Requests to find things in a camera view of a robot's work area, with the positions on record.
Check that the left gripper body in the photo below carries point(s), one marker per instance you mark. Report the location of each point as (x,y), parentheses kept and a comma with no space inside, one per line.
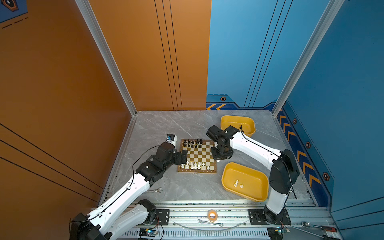
(175,159)

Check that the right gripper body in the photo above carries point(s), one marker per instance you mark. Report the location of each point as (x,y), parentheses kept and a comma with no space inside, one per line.
(218,153)

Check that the wooden chess board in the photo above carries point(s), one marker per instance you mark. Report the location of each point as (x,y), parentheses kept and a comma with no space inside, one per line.
(199,157)

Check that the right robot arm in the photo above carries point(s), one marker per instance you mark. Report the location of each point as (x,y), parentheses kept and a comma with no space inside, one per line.
(282,165)

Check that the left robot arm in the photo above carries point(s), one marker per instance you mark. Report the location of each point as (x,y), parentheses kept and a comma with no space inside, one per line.
(110,220)

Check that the green circuit board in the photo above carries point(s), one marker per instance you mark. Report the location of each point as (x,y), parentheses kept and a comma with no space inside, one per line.
(148,234)

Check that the silver wrench on table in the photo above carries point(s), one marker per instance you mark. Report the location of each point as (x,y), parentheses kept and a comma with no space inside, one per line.
(159,190)

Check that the far yellow tray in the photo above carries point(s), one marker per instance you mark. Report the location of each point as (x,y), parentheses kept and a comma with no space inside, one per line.
(241,123)

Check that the yellow tray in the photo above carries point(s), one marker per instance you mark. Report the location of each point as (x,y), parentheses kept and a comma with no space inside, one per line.
(241,123)
(245,182)

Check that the near yellow tray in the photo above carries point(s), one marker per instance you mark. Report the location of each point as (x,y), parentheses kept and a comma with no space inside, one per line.
(245,182)

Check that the orange tape roll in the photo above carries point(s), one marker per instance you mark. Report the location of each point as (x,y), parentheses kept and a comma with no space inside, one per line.
(212,216)

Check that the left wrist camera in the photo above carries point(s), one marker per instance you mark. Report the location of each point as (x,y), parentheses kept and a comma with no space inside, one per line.
(172,139)

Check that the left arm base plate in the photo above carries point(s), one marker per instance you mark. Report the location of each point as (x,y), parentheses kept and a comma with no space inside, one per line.
(163,215)

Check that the silver wrench on rail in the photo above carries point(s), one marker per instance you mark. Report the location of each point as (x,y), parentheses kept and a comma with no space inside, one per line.
(210,223)

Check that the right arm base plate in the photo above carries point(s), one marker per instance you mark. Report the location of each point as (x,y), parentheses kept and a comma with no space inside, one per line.
(255,217)

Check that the red handled ratchet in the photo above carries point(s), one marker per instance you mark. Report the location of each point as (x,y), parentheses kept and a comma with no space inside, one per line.
(308,225)

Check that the aluminium corner post left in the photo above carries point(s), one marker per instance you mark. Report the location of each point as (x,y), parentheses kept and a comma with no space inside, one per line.
(101,42)

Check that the aluminium corner post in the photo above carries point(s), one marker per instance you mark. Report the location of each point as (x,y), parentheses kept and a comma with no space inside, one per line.
(101,42)
(318,34)

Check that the aluminium corner post right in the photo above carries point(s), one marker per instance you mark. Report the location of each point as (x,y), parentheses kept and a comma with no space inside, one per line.
(318,34)

